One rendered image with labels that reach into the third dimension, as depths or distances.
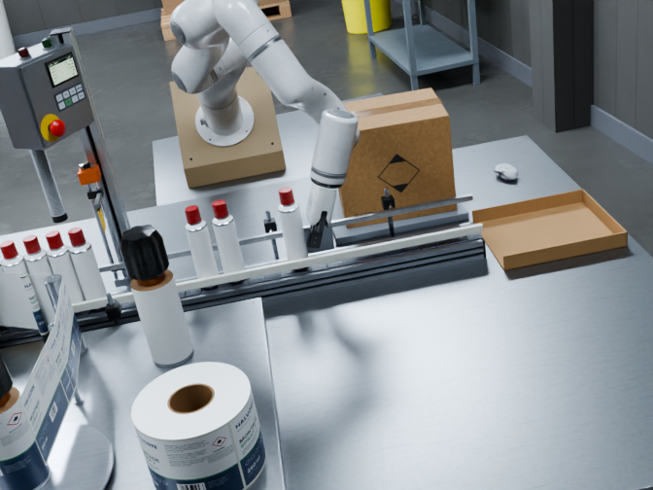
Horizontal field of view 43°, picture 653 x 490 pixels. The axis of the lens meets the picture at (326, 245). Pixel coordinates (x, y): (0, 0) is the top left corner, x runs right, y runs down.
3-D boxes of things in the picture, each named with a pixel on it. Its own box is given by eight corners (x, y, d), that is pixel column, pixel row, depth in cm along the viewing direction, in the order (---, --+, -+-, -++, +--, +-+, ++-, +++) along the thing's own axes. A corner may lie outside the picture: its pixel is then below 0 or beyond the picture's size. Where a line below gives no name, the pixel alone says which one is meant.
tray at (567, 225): (504, 271, 197) (503, 256, 195) (472, 224, 220) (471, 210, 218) (627, 246, 198) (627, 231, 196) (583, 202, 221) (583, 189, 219)
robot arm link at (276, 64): (266, 52, 200) (343, 155, 203) (242, 62, 185) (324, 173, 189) (294, 28, 196) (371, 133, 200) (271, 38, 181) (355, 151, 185)
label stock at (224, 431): (255, 413, 156) (239, 350, 149) (276, 485, 139) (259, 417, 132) (149, 443, 153) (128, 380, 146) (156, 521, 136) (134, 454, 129)
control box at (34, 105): (13, 149, 186) (-17, 65, 177) (65, 121, 199) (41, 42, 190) (46, 151, 181) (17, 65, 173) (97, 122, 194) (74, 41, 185)
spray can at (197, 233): (199, 291, 200) (180, 215, 190) (199, 280, 205) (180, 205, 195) (221, 287, 200) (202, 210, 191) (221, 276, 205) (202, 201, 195)
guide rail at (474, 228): (38, 320, 196) (35, 313, 195) (39, 317, 197) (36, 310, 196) (483, 232, 201) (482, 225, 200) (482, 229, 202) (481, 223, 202)
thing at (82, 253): (86, 312, 199) (61, 237, 189) (89, 301, 204) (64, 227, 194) (108, 308, 199) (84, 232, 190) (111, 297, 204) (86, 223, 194)
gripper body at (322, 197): (309, 165, 198) (300, 209, 203) (314, 182, 189) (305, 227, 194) (340, 170, 199) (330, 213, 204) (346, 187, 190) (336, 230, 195)
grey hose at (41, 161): (51, 224, 199) (23, 142, 190) (53, 218, 202) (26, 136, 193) (66, 221, 199) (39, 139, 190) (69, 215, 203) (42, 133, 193)
